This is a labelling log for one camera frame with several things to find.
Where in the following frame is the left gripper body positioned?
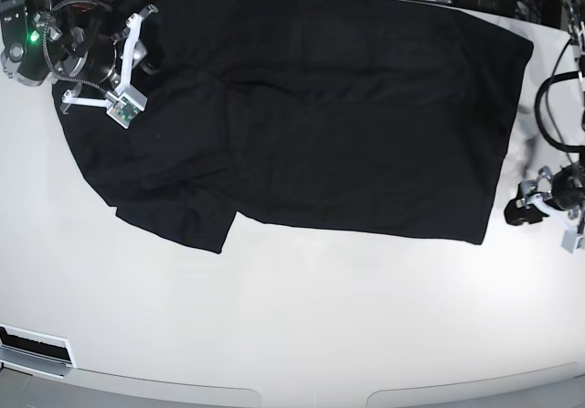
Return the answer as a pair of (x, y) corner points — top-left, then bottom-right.
(520, 166), (567, 211)

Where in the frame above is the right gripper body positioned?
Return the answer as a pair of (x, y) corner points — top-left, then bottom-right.
(98, 32), (149, 90)

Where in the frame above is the black t-shirt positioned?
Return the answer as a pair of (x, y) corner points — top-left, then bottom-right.
(58, 0), (534, 253)

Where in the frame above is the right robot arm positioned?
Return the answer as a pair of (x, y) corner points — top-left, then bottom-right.
(1, 0), (158, 127)

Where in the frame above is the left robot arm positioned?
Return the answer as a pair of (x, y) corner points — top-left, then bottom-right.
(495, 17), (584, 209)

